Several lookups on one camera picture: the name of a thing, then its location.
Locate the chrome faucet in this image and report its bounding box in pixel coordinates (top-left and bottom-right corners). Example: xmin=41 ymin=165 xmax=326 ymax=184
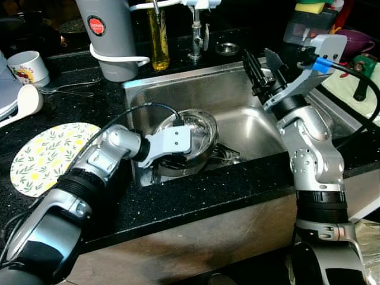
xmin=183 ymin=0 xmax=212 ymax=62

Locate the white mug with print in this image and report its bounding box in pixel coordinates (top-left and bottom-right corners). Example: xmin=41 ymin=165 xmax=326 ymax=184
xmin=7 ymin=50 xmax=52 ymax=87

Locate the grey flask with red logo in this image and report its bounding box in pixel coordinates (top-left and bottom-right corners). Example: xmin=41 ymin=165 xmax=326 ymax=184
xmin=75 ymin=0 xmax=139 ymax=83

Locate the green handled tool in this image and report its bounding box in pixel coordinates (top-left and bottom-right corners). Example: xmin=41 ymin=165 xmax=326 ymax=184
xmin=353 ymin=55 xmax=378 ymax=101

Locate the wide grey cabinet door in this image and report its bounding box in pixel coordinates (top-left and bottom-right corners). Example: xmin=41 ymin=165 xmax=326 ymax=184
xmin=64 ymin=195 xmax=299 ymax=285

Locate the olive woven sack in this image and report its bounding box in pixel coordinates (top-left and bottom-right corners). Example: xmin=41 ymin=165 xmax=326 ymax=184
xmin=355 ymin=220 xmax=380 ymax=285

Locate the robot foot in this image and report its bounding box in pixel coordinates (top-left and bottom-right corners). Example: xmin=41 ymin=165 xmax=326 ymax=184
xmin=208 ymin=273 xmax=237 ymax=285

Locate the light green cloth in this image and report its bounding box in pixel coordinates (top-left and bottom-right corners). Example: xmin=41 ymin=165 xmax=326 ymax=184
xmin=319 ymin=59 xmax=380 ymax=120

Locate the small steel drain ring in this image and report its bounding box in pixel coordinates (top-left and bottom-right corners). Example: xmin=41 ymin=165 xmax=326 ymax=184
xmin=215 ymin=42 xmax=240 ymax=56

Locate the red plastic utensil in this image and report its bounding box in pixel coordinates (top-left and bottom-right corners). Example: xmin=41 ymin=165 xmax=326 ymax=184
xmin=331 ymin=0 xmax=346 ymax=34

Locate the stainless steel bowl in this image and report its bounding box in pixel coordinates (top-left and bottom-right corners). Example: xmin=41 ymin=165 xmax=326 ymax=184
xmin=153 ymin=109 xmax=220 ymax=176

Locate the narrow grey cabinet door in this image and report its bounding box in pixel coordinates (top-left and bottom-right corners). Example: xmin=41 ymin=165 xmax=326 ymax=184
xmin=344 ymin=169 xmax=380 ymax=224

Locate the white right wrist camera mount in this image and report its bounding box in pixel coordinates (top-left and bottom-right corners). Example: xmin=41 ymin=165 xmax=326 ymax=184
xmin=264 ymin=33 xmax=349 ymax=111

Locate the white cord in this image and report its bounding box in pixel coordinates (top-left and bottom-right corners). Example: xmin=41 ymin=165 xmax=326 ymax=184
xmin=89 ymin=42 xmax=151 ymax=67

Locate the clear plastic container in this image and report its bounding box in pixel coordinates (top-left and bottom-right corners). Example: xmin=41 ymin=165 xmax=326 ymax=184
xmin=283 ymin=6 xmax=346 ymax=46

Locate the round floral plate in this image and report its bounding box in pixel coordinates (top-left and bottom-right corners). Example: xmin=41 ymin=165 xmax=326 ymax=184
xmin=9 ymin=122 xmax=102 ymax=198

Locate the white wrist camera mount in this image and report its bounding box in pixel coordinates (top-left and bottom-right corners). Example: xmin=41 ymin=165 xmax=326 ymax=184
xmin=145 ymin=126 xmax=194 ymax=167
xmin=264 ymin=33 xmax=349 ymax=111

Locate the yellow oil bottle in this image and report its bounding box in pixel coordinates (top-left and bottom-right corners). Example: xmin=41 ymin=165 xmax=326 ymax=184
xmin=147 ymin=0 xmax=172 ymax=72

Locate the yellow green sponge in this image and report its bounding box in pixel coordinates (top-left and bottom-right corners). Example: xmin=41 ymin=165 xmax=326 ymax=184
xmin=295 ymin=0 xmax=328 ymax=16

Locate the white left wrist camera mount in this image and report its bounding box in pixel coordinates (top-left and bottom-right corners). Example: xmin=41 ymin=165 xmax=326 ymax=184
xmin=145 ymin=126 xmax=194 ymax=167

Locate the blue tape on cable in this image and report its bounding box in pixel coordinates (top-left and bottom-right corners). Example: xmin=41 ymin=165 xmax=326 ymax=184
xmin=312 ymin=56 xmax=332 ymax=73

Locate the white ladle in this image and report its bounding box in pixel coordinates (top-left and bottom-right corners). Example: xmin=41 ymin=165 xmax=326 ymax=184
xmin=0 ymin=84 xmax=45 ymax=129

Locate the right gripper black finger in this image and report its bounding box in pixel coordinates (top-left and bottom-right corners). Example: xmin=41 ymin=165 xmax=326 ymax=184
xmin=242 ymin=50 xmax=268 ymax=99
xmin=264 ymin=49 xmax=290 ymax=81

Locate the stainless steel sink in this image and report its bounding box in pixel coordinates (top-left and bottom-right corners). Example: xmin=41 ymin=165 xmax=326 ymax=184
xmin=122 ymin=56 xmax=363 ymax=188

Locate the purple cup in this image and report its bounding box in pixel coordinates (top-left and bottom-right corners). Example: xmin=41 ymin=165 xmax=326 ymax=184
xmin=335 ymin=30 xmax=376 ymax=62

